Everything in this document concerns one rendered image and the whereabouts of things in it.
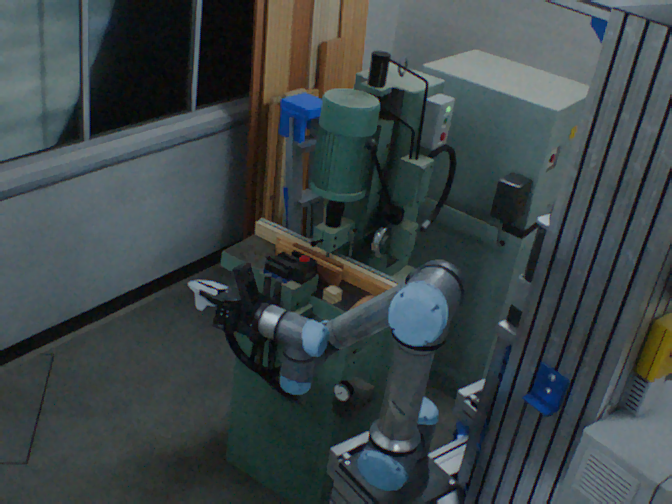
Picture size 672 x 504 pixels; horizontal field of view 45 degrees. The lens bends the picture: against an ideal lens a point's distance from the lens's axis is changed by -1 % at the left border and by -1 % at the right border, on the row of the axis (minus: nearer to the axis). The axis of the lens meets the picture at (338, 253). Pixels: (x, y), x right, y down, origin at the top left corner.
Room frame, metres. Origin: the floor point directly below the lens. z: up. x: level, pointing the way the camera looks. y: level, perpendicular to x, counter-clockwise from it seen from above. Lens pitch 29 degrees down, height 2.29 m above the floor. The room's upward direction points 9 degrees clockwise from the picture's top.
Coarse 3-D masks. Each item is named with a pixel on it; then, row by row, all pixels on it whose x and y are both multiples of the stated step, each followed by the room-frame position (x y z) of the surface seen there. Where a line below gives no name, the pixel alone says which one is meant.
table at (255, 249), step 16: (256, 240) 2.48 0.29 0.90; (224, 256) 2.36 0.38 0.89; (240, 256) 2.35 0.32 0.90; (256, 256) 2.37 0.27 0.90; (272, 256) 2.38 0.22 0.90; (256, 272) 2.29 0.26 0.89; (320, 288) 2.23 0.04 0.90; (352, 288) 2.26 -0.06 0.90; (304, 304) 2.17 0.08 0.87; (320, 304) 2.16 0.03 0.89; (336, 304) 2.15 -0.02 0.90; (352, 304) 2.17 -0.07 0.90
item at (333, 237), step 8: (320, 224) 2.34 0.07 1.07; (344, 224) 2.37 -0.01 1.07; (352, 224) 2.39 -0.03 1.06; (320, 232) 2.31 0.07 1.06; (328, 232) 2.30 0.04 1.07; (336, 232) 2.31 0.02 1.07; (344, 232) 2.35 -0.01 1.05; (328, 240) 2.30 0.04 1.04; (336, 240) 2.32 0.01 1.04; (344, 240) 2.36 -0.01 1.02; (320, 248) 2.31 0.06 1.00; (328, 248) 2.29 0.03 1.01; (336, 248) 2.33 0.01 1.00
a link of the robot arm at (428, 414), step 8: (424, 400) 1.57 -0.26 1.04; (424, 408) 1.53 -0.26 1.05; (432, 408) 1.54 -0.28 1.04; (424, 416) 1.50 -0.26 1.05; (432, 416) 1.51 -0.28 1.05; (424, 424) 1.49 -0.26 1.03; (432, 424) 1.50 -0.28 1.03; (424, 432) 1.48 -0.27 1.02; (432, 432) 1.51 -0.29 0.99; (424, 440) 1.47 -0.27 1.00; (424, 448) 1.47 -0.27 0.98; (424, 456) 1.51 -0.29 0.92
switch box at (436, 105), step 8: (432, 96) 2.57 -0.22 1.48; (440, 96) 2.58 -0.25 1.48; (448, 96) 2.59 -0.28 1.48; (432, 104) 2.52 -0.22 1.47; (440, 104) 2.51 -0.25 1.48; (448, 104) 2.54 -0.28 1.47; (432, 112) 2.51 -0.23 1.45; (440, 112) 2.50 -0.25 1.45; (448, 112) 2.56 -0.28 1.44; (424, 120) 2.52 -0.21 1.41; (432, 120) 2.51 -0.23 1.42; (440, 120) 2.51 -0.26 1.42; (448, 120) 2.57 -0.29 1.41; (424, 128) 2.52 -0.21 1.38; (432, 128) 2.51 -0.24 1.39; (440, 128) 2.52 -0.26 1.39; (448, 128) 2.58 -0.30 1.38; (424, 136) 2.52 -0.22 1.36; (432, 136) 2.51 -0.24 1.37; (440, 136) 2.53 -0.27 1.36; (424, 144) 2.52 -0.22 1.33; (432, 144) 2.50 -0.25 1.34; (440, 144) 2.55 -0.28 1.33
